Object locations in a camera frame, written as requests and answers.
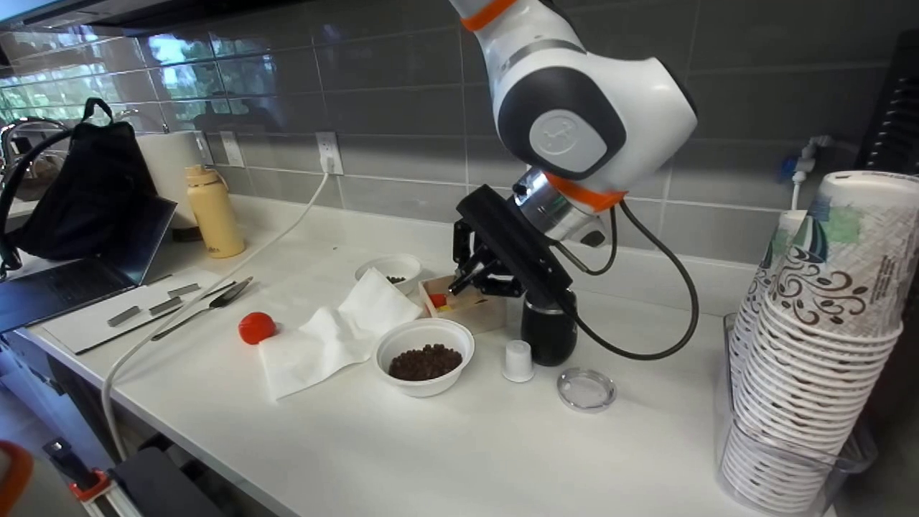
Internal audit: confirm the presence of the paper cup stack right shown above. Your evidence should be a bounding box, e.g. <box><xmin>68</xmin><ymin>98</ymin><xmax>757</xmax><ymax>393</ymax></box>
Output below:
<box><xmin>717</xmin><ymin>169</ymin><xmax>919</xmax><ymax>517</ymax></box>

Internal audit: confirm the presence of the thin black rod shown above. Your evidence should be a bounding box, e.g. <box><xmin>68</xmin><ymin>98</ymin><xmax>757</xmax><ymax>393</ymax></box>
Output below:
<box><xmin>45</xmin><ymin>286</ymin><xmax>218</xmax><ymax>356</ymax></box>

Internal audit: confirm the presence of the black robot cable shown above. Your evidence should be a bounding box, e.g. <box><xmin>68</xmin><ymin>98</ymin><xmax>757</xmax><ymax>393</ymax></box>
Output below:
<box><xmin>549</xmin><ymin>198</ymin><xmax>701</xmax><ymax>363</ymax></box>

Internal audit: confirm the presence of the small white bottle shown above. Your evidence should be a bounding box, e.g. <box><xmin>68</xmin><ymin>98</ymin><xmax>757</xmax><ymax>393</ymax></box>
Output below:
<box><xmin>501</xmin><ymin>337</ymin><xmax>533</xmax><ymax>383</ymax></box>

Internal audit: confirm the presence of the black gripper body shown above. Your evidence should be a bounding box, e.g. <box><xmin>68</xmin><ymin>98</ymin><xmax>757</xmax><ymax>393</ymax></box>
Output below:
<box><xmin>452</xmin><ymin>217</ymin><xmax>531</xmax><ymax>297</ymax></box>

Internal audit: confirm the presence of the white bowl with brown bits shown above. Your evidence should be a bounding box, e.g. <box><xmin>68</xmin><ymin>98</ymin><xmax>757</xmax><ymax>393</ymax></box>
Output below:
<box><xmin>373</xmin><ymin>319</ymin><xmax>473</xmax><ymax>398</ymax></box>

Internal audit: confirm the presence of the paper towel roll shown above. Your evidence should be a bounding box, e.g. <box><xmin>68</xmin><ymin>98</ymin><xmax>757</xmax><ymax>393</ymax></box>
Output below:
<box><xmin>136</xmin><ymin>132</ymin><xmax>201</xmax><ymax>230</ymax></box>

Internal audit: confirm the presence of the white power cable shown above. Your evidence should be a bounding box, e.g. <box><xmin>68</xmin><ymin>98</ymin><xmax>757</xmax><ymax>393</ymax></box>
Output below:
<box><xmin>96</xmin><ymin>155</ymin><xmax>342</xmax><ymax>462</ymax></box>

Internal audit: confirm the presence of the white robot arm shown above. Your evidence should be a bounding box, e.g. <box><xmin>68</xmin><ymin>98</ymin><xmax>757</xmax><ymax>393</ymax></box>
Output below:
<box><xmin>447</xmin><ymin>0</ymin><xmax>697</xmax><ymax>303</ymax></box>

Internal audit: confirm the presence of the red round lid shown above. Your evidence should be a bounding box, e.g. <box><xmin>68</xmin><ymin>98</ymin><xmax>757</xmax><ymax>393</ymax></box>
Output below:
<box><xmin>238</xmin><ymin>310</ymin><xmax>276</xmax><ymax>345</ymax></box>

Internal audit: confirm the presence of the black metal cup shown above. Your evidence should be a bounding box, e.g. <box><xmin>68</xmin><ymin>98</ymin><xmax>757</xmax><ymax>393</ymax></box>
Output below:
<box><xmin>518</xmin><ymin>296</ymin><xmax>576</xmax><ymax>366</ymax></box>

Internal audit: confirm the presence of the yellow bottle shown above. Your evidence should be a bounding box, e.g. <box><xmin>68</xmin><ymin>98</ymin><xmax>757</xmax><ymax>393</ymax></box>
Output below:
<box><xmin>182</xmin><ymin>164</ymin><xmax>246</xmax><ymax>257</ymax></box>

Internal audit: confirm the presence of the white wall outlet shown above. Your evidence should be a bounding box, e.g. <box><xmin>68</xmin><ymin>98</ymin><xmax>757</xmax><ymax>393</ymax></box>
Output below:
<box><xmin>316</xmin><ymin>132</ymin><xmax>343</xmax><ymax>175</ymax></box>

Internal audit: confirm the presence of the white paper towel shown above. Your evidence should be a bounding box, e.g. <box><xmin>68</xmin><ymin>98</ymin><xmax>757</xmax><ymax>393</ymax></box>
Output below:
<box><xmin>257</xmin><ymin>269</ymin><xmax>421</xmax><ymax>402</ymax></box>

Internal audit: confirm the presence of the black backpack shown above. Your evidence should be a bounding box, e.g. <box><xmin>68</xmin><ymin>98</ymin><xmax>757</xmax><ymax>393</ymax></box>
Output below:
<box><xmin>0</xmin><ymin>98</ymin><xmax>158</xmax><ymax>271</ymax></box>

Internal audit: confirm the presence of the black laptop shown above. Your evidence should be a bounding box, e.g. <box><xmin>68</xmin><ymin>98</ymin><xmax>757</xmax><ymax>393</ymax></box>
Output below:
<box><xmin>0</xmin><ymin>198</ymin><xmax>174</xmax><ymax>332</ymax></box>

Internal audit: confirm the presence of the clear glass lid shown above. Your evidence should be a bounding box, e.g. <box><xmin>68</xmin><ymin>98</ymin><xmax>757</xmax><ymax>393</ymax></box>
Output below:
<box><xmin>556</xmin><ymin>366</ymin><xmax>615</xmax><ymax>409</ymax></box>

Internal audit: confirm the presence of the wooden box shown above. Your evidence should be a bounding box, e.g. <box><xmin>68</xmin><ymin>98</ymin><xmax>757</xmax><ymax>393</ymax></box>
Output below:
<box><xmin>419</xmin><ymin>274</ymin><xmax>504</xmax><ymax>330</ymax></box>

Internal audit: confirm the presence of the black knife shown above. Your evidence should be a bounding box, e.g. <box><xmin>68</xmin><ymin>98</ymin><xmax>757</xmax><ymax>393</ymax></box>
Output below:
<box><xmin>152</xmin><ymin>274</ymin><xmax>251</xmax><ymax>342</ymax></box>

